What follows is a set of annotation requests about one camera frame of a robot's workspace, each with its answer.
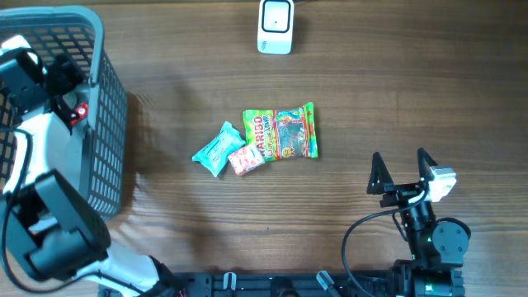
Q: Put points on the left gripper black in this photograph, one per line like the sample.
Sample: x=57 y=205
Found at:
x=68 y=69

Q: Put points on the grey plastic shopping basket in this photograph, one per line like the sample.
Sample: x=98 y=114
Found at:
x=78 y=32

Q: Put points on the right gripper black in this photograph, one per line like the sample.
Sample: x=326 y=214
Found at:
x=398 y=192

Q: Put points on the teal tissue packet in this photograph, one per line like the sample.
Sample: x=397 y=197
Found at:
x=215 y=155

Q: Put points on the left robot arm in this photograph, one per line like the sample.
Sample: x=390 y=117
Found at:
x=51 y=216

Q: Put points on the black mounting rail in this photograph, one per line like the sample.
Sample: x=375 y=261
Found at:
x=376 y=283

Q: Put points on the white barcode scanner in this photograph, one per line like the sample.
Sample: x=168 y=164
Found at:
x=275 y=26

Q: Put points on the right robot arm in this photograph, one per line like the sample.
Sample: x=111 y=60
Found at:
x=437 y=246

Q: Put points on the small red candy packet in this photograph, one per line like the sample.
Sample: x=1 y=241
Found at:
x=246 y=159

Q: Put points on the green Haribo gummy bag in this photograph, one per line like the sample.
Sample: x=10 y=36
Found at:
x=282 y=134

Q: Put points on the red stick snack packet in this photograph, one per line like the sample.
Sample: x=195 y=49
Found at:
x=79 y=113

